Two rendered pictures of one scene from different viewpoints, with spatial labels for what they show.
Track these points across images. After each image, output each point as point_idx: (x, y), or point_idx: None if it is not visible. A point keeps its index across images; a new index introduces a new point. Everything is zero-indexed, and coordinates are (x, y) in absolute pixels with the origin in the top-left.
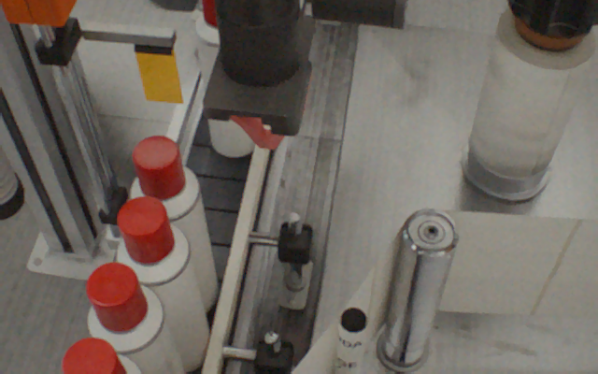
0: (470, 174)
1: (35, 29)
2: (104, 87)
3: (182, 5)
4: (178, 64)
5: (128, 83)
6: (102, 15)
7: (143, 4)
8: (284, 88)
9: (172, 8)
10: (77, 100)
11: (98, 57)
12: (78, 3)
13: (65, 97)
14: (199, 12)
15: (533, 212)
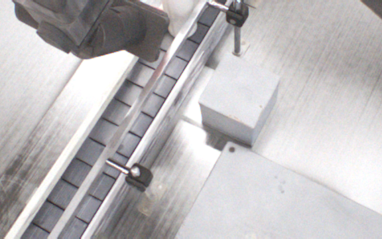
0: None
1: (365, 71)
2: (318, 5)
3: (252, 60)
4: (267, 8)
5: (302, 3)
6: (312, 69)
7: (280, 70)
8: None
9: (260, 59)
10: (337, 0)
11: (319, 30)
12: (329, 87)
13: None
14: (242, 47)
15: None
